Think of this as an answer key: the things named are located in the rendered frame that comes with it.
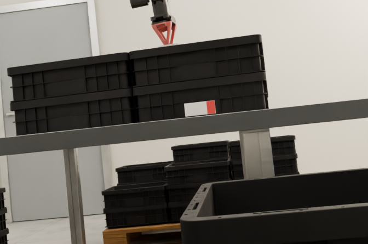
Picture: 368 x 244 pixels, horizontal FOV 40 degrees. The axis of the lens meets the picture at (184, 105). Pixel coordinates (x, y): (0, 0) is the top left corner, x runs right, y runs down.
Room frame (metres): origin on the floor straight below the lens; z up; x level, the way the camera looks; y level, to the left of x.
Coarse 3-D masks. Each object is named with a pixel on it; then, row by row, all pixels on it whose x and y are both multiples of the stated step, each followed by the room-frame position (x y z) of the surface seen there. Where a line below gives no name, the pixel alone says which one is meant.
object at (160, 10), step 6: (156, 6) 1.66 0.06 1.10; (162, 6) 1.65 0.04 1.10; (168, 6) 1.67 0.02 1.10; (156, 12) 1.66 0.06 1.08; (162, 12) 1.65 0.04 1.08; (168, 12) 1.66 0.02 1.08; (150, 18) 1.64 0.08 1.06; (156, 18) 1.65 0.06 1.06; (162, 18) 1.66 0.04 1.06; (168, 18) 1.65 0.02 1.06; (174, 18) 1.71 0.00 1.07
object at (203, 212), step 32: (224, 192) 0.69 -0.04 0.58; (256, 192) 0.69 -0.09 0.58; (288, 192) 0.69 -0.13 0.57; (320, 192) 0.68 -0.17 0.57; (352, 192) 0.68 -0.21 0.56; (192, 224) 0.41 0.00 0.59; (224, 224) 0.41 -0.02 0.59; (256, 224) 0.41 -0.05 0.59; (288, 224) 0.41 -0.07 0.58; (320, 224) 0.40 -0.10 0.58; (352, 224) 0.40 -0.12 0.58
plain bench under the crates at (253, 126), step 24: (168, 120) 1.07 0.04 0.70; (192, 120) 1.06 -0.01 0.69; (216, 120) 1.06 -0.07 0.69; (240, 120) 1.05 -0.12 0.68; (264, 120) 1.05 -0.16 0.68; (288, 120) 1.04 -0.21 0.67; (312, 120) 1.04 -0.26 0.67; (336, 120) 1.03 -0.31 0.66; (0, 144) 1.10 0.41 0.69; (24, 144) 1.10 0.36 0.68; (48, 144) 1.09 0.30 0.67; (72, 144) 1.09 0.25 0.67; (96, 144) 1.08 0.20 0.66; (240, 144) 2.53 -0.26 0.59; (264, 144) 1.10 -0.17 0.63; (72, 168) 2.62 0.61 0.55; (264, 168) 1.10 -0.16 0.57; (72, 192) 2.63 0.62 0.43; (72, 216) 2.62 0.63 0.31; (72, 240) 2.62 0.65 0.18
